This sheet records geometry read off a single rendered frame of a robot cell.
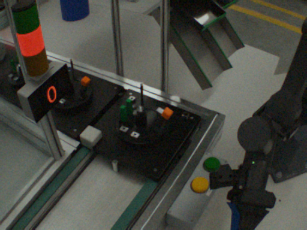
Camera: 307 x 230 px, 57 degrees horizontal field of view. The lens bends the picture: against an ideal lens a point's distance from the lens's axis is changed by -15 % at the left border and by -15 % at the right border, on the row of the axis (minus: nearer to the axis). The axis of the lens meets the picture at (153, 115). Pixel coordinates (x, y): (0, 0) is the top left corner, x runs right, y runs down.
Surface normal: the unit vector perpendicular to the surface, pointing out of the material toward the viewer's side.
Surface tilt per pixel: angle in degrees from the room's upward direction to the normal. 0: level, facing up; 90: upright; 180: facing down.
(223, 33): 45
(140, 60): 0
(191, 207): 0
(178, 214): 0
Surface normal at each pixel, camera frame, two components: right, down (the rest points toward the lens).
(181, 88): -0.01, -0.70
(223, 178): -0.11, -0.25
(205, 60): 0.53, -0.18
